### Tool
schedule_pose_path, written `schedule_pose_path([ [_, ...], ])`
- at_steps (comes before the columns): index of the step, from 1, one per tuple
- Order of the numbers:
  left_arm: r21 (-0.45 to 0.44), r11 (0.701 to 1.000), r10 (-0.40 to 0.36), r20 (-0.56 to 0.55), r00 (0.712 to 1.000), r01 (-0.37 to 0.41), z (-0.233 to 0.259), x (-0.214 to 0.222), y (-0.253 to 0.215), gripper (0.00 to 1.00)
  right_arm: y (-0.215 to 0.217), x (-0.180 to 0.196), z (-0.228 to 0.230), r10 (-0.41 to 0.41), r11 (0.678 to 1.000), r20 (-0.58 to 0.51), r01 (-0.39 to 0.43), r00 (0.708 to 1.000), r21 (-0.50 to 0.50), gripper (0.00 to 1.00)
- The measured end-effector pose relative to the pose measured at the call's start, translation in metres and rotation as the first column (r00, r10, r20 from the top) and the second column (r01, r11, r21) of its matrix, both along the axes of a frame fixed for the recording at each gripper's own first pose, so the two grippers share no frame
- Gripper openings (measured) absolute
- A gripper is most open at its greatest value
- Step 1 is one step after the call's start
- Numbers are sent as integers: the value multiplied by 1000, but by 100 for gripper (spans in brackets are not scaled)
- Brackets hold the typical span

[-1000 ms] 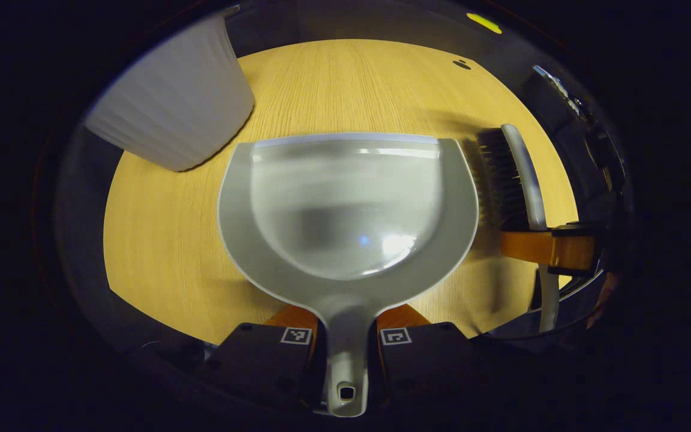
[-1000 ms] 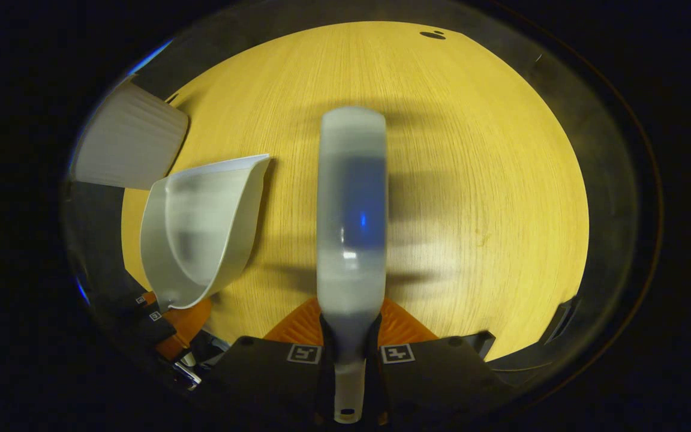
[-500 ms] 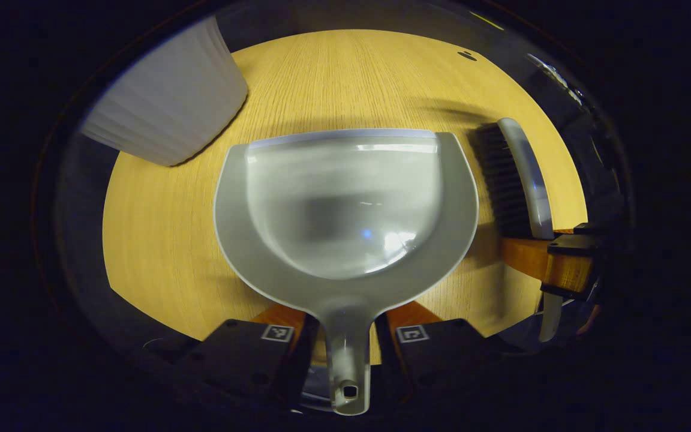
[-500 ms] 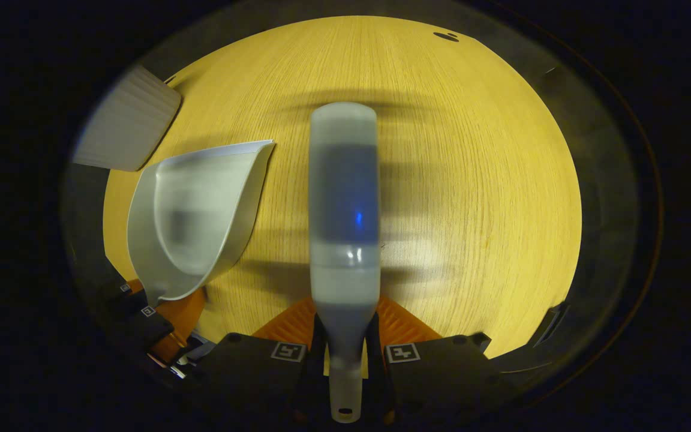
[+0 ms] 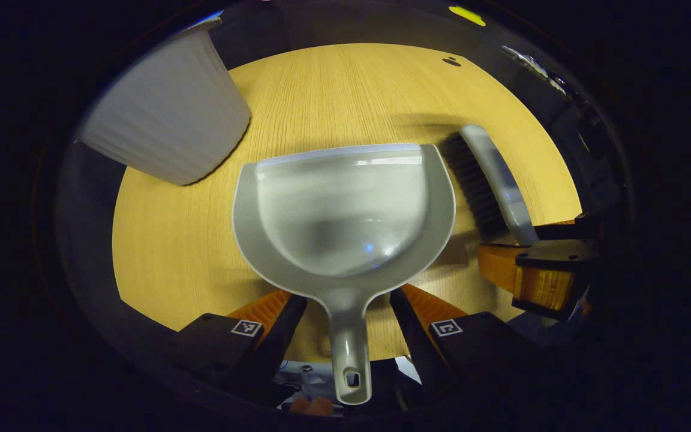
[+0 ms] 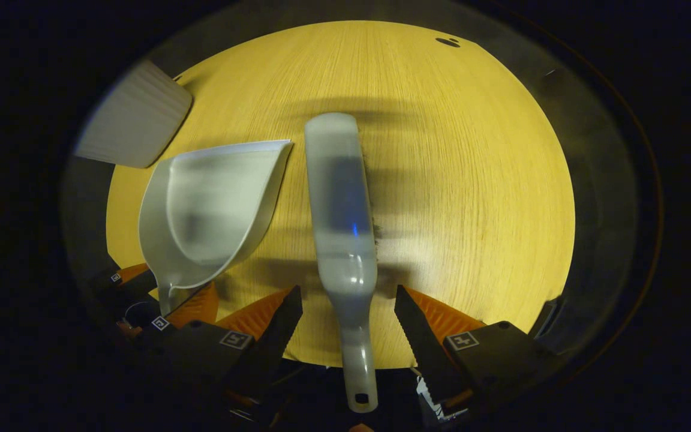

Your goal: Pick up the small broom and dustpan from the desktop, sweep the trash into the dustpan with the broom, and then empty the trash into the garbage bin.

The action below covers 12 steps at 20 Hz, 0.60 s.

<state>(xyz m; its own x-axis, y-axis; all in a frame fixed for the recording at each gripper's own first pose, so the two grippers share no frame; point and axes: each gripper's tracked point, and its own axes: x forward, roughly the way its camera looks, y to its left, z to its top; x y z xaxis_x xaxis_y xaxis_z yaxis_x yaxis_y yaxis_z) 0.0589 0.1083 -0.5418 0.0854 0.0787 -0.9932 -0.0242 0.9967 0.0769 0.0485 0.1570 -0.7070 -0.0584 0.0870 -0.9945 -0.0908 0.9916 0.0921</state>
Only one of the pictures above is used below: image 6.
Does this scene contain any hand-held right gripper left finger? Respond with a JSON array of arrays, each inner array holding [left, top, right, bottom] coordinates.
[[163, 284, 305, 397]]

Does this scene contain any white garbage bin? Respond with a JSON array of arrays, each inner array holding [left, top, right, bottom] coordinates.
[[74, 58, 194, 170]]

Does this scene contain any small white broom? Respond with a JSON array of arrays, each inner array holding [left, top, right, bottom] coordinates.
[[303, 112, 381, 415]]

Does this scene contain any wooden desktop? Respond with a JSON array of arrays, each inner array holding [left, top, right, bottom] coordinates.
[[105, 19, 576, 370]]

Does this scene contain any white plastic dustpan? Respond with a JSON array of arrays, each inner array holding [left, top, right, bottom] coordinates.
[[137, 139, 295, 316]]

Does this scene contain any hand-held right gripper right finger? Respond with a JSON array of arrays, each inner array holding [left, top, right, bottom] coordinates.
[[393, 284, 558, 410]]

